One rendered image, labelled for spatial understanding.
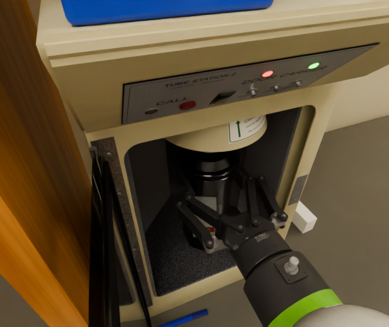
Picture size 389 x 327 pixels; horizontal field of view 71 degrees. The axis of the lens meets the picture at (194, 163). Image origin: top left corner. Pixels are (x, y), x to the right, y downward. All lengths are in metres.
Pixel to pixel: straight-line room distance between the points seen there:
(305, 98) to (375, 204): 0.62
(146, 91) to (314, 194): 0.77
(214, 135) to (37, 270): 0.24
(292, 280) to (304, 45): 0.25
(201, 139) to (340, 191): 0.65
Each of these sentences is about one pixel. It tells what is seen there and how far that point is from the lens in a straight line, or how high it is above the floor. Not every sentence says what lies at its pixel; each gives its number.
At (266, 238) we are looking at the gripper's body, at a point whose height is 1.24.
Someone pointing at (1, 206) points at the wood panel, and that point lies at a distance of 0.21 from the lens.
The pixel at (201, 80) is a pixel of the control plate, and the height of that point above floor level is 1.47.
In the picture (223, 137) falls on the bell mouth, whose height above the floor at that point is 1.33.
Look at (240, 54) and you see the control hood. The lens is 0.17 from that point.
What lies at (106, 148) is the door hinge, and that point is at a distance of 0.29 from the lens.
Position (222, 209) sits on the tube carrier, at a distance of 0.53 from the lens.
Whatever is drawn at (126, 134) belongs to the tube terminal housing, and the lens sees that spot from 0.28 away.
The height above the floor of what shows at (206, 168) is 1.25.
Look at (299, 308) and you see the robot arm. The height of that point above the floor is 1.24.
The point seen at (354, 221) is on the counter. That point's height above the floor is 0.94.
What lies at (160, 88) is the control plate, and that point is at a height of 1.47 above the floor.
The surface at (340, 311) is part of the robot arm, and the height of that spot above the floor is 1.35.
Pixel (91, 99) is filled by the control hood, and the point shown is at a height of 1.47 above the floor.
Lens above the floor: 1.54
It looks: 40 degrees down
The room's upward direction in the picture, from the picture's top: straight up
